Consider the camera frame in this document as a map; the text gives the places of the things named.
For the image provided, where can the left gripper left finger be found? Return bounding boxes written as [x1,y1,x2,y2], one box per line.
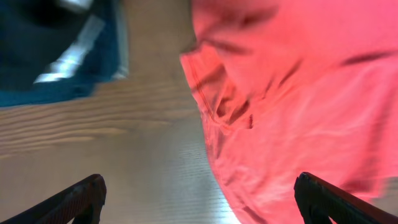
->
[1,174,106,224]

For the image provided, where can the navy folded shirt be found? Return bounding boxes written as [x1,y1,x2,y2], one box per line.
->
[1,0,129,108]

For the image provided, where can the black folded shirt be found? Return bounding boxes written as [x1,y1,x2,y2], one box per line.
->
[1,0,94,91]

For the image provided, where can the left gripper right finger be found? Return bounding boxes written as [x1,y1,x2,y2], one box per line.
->
[294,172,397,224]

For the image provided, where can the red printed t-shirt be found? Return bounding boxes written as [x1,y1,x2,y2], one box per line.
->
[180,0,397,223]

